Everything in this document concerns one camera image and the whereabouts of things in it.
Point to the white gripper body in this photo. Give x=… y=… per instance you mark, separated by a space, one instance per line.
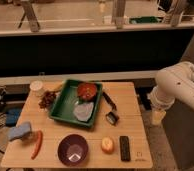
x=157 y=116

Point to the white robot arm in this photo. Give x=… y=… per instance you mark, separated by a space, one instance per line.
x=173 y=82

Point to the red bowl in tray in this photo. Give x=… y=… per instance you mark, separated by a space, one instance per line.
x=86 y=91

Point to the green plastic tray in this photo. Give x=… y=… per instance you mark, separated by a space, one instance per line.
x=64 y=105

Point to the black dish brush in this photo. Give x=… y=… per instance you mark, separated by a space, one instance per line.
x=111 y=116

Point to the black remote control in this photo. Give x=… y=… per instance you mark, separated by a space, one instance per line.
x=124 y=148

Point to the orange fruit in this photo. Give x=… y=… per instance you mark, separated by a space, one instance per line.
x=107 y=145

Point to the purple bowl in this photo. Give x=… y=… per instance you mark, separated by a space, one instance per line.
x=72 y=150

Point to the wooden table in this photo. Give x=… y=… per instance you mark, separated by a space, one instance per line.
x=130 y=124

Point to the green object behind glass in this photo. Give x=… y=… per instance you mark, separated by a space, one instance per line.
x=143 y=20

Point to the yellow banana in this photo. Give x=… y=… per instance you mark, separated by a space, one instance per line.
x=57 y=88

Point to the dark red grapes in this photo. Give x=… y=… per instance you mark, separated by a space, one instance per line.
x=47 y=99

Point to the white cup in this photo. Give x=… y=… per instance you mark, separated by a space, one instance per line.
x=37 y=88

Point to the red chili pepper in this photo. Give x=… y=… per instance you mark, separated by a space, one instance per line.
x=39 y=134

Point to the blue sponge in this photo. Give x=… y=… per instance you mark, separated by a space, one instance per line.
x=20 y=131

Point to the blue box beside table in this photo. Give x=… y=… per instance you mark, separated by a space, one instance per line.
x=12 y=116

